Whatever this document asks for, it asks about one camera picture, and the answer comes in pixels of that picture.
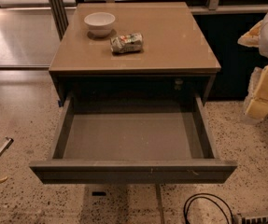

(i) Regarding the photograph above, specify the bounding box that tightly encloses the white ceramic bowl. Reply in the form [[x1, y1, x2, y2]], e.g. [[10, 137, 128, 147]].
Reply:
[[84, 12, 116, 37]]

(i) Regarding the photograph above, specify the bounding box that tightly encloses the brown drawer cabinet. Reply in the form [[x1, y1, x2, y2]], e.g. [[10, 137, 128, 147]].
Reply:
[[49, 2, 220, 100]]

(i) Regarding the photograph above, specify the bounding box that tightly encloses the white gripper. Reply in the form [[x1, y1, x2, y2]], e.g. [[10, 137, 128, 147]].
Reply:
[[237, 21, 268, 124]]

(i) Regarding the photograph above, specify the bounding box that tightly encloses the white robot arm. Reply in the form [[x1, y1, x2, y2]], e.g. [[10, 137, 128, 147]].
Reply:
[[237, 12, 268, 124]]

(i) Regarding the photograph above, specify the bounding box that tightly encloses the crushed drink can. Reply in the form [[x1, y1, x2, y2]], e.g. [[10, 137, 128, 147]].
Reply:
[[110, 33, 143, 54]]

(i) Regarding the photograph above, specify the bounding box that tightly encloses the grey top drawer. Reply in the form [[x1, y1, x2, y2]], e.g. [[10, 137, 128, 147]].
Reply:
[[29, 95, 237, 184]]

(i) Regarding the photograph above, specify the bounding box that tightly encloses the black cable loop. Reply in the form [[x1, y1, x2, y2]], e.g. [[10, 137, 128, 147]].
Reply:
[[183, 192, 234, 224]]

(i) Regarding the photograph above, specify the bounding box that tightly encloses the grey power strip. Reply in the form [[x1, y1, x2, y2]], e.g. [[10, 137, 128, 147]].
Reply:
[[233, 214, 268, 224]]

